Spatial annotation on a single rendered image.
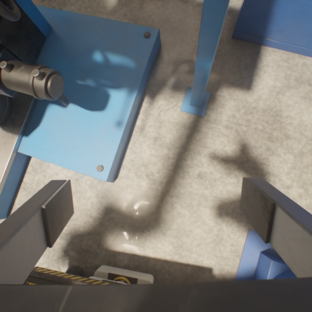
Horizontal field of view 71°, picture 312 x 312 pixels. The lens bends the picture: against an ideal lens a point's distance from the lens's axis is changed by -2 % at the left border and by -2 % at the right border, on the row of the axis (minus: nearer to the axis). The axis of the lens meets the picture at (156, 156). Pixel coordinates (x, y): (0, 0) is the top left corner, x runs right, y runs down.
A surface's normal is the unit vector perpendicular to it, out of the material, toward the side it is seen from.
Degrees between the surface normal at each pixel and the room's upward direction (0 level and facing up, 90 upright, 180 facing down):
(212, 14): 90
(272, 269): 0
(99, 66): 0
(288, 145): 0
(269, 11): 90
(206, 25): 90
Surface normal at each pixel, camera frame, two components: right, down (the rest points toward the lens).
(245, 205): -1.00, 0.01
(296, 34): -0.30, 0.95
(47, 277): -0.09, -0.16
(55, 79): 0.95, 0.29
